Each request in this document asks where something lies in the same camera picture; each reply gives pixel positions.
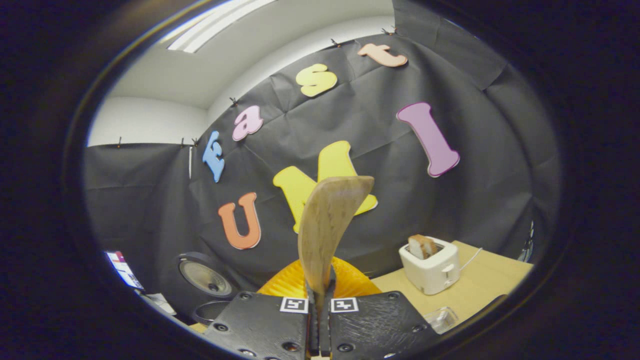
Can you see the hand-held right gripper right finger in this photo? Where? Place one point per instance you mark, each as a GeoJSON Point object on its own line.
{"type": "Point", "coordinates": [375, 325]}

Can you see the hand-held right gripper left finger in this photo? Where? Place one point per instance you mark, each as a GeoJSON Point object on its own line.
{"type": "Point", "coordinates": [265, 320]}

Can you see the dark grey rice cooker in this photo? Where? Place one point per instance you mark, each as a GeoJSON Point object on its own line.
{"type": "Point", "coordinates": [205, 277]}

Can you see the wooden spoon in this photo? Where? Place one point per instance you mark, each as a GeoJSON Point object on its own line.
{"type": "Point", "coordinates": [325, 225]}

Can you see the white toaster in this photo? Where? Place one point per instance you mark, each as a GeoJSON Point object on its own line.
{"type": "Point", "coordinates": [430, 276]}

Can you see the toasted bread slice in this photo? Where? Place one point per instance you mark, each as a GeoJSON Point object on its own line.
{"type": "Point", "coordinates": [422, 246]}

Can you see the white side table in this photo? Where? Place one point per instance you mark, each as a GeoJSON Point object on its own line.
{"type": "Point", "coordinates": [160, 302]}

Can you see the computer monitor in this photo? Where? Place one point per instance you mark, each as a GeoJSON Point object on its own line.
{"type": "Point", "coordinates": [125, 271]}

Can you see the black backdrop cloth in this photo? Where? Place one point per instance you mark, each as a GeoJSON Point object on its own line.
{"type": "Point", "coordinates": [375, 125]}

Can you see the ceiling light panel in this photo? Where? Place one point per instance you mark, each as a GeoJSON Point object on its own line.
{"type": "Point", "coordinates": [215, 25]}

